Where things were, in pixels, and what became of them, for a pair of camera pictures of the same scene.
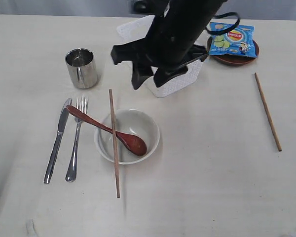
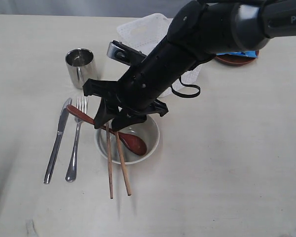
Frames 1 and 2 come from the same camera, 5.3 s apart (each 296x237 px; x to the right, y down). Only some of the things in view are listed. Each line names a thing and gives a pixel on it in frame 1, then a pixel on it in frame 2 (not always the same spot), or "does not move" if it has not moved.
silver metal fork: (82, 104) does not move
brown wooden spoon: (134, 145) does not move
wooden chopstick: (114, 141) to (109, 159)
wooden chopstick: (267, 110) to (124, 172)
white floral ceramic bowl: (130, 121) does not move
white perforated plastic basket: (137, 28) does not move
